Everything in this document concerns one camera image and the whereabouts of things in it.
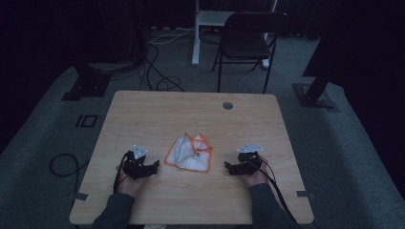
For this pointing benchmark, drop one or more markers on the round grey table grommet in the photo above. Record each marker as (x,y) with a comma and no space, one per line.
(227,105)

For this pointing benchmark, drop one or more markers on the person's left hand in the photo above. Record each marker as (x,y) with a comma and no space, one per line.
(132,186)

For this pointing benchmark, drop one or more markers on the white cloth with orange edge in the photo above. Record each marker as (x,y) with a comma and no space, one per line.
(187,157)

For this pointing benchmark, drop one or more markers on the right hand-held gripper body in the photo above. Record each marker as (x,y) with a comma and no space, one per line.
(250,163)

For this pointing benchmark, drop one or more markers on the person's right hand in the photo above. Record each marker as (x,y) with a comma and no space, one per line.
(256,179)

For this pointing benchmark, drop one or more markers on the black folding chair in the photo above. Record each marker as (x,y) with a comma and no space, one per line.
(246,41)

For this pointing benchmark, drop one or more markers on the black stand base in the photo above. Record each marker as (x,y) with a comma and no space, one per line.
(87,86)
(315,95)

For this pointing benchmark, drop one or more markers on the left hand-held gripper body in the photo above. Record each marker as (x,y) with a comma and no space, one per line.
(135,167)

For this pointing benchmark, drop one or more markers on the grey tape piece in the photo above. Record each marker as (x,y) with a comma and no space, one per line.
(81,197)
(303,193)

